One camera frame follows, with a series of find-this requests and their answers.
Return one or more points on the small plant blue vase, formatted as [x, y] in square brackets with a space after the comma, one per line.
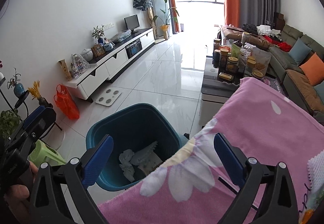
[98, 33]

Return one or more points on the pink floral table cloth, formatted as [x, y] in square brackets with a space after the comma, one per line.
[193, 185]

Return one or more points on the white black tv cabinet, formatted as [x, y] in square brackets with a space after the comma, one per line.
[109, 66]

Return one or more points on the white bathroom scale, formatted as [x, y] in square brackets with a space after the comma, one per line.
[109, 96]

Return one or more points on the small black monitor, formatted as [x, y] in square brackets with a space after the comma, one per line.
[132, 23]

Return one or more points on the olive green sectional sofa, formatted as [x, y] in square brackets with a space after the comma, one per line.
[300, 70]

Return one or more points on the blue grey cushion near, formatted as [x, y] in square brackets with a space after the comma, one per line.
[299, 51]

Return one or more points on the orange plastic bag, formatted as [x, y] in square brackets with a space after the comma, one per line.
[65, 103]

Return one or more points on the crumpled grey paper trash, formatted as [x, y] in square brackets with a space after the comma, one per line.
[126, 165]

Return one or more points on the tall green potted plant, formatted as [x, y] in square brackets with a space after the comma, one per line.
[171, 13]

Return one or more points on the white foam fruit net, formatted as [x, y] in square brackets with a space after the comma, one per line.
[316, 171]

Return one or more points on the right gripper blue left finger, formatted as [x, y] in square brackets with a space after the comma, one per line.
[47, 202]

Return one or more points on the green plastic stool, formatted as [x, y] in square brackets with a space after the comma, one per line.
[44, 153]

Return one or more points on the orange cushion near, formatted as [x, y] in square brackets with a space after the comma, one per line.
[313, 69]

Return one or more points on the teal plastic trash bin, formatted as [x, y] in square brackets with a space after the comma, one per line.
[134, 128]

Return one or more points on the covered standing fan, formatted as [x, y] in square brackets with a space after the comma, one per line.
[142, 5]

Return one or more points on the wooden picture frame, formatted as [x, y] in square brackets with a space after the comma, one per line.
[97, 50]

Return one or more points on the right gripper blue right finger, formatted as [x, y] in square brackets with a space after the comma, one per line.
[268, 189]

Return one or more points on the coffee table with jars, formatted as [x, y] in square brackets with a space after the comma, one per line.
[222, 75]

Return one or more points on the left hand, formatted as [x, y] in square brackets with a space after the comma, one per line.
[17, 200]

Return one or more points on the white ceramic lidded jar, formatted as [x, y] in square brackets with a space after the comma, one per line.
[87, 54]

